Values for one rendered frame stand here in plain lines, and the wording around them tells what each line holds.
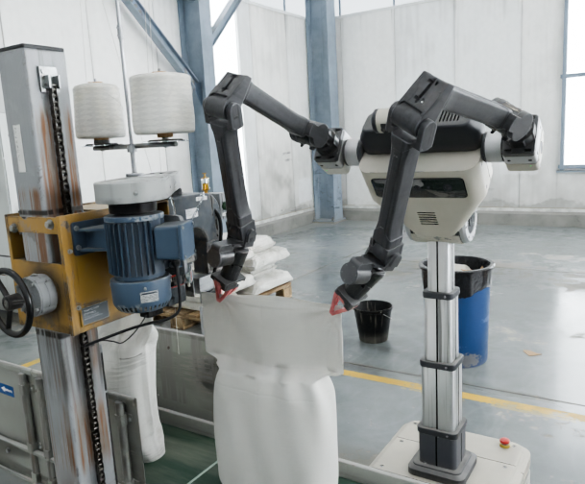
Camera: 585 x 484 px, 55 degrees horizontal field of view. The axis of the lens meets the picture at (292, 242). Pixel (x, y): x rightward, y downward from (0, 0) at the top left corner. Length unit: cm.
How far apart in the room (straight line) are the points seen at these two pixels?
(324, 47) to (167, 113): 901
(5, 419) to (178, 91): 154
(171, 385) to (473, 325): 201
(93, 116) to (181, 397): 130
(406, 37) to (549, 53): 224
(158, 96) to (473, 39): 845
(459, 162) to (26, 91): 118
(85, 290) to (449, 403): 129
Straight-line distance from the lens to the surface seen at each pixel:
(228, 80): 155
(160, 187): 145
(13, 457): 259
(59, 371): 169
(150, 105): 153
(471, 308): 374
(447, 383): 213
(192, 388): 248
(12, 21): 642
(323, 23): 1053
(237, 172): 158
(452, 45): 982
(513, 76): 954
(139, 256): 146
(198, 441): 233
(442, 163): 175
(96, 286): 161
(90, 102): 174
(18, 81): 160
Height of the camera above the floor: 149
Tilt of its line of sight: 10 degrees down
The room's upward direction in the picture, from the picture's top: 3 degrees counter-clockwise
